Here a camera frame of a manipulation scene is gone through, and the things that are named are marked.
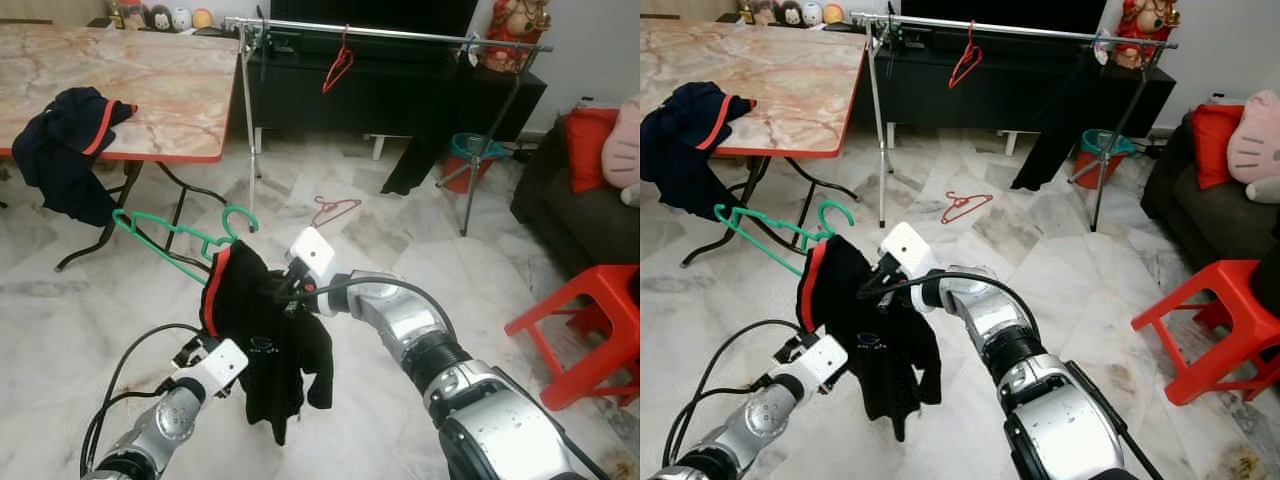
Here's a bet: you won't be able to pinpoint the green plastic clothes hanger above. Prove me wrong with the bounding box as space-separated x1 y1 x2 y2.
712 197 857 279
111 203 262 287

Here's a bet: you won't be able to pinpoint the marble top red edge table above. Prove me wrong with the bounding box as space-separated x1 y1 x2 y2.
0 21 247 274
640 17 872 270

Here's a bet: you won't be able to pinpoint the silver metal clothes rack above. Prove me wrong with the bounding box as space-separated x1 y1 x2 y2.
221 14 555 240
849 9 1182 234

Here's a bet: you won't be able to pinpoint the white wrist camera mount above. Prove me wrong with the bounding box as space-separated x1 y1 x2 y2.
879 221 942 287
789 332 850 397
287 226 339 292
184 337 250 402

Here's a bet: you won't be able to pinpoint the dark grey sofa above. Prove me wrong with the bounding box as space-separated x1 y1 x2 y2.
509 109 641 283
1139 109 1280 273

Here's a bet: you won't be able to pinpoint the red plastic clothes hanger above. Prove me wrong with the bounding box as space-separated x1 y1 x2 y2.
309 195 364 230
947 21 985 92
939 191 995 226
321 27 357 97

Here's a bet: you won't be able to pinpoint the black clothes clip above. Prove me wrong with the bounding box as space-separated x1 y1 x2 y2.
880 6 904 59
254 9 278 63

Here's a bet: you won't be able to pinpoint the red laughing buddha statue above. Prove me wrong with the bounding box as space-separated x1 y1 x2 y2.
482 0 552 74
1111 0 1182 70

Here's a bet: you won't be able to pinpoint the black flat screen television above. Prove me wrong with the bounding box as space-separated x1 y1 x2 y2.
269 0 482 37
899 0 1110 34

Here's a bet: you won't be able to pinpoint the pink cat face pillow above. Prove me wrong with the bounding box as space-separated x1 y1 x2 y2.
601 96 641 192
1226 89 1280 187

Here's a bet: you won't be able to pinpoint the black shirt with red trim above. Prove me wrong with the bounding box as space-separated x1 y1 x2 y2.
199 239 337 449
796 234 944 445

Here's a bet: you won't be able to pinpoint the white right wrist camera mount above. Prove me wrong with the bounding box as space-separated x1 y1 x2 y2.
879 221 942 287
287 226 339 292

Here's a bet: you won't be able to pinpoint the red plastic stool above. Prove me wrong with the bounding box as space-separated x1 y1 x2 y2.
1131 259 1280 407
504 264 641 412

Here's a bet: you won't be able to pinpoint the navy shirt with red stripe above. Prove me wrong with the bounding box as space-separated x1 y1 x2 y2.
640 81 759 224
11 86 140 229

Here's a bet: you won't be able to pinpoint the red bin with teal bag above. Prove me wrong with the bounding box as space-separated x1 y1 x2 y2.
1069 127 1139 190
442 131 509 195

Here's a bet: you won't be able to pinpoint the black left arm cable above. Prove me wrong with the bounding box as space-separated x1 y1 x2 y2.
659 317 802 467
79 321 207 477

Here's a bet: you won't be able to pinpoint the red cushion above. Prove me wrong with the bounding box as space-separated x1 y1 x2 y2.
1189 102 1247 192
564 106 622 195

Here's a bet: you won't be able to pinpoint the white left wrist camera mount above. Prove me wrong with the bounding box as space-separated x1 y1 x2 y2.
184 337 250 402
789 332 850 397

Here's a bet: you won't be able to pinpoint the plain black garment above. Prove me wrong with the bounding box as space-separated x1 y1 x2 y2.
379 53 472 197
1009 48 1102 192

